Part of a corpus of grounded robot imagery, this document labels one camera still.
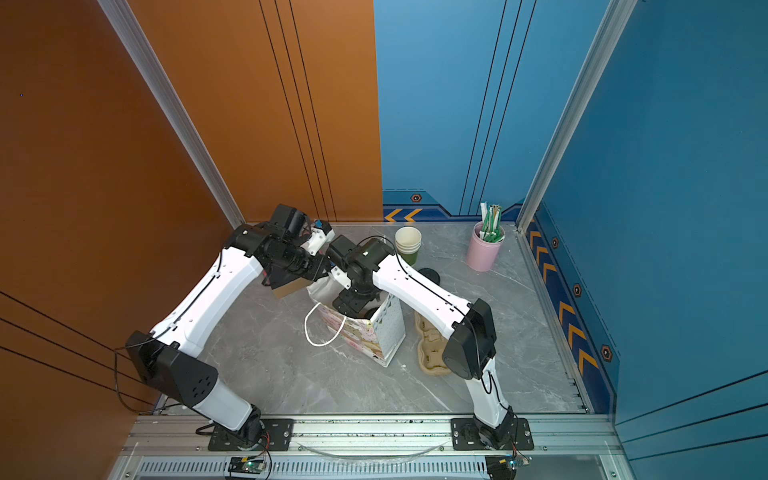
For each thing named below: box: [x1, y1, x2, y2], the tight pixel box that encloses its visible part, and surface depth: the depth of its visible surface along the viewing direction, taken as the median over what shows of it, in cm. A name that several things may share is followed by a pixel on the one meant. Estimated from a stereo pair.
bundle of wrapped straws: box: [479, 202, 506, 243], surface depth 97 cm
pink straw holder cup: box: [467, 221, 505, 272], surface depth 101 cm
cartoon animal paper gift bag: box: [307, 278, 406, 368], surface depth 71 cm
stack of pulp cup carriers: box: [414, 311, 452, 375], surface depth 86 cm
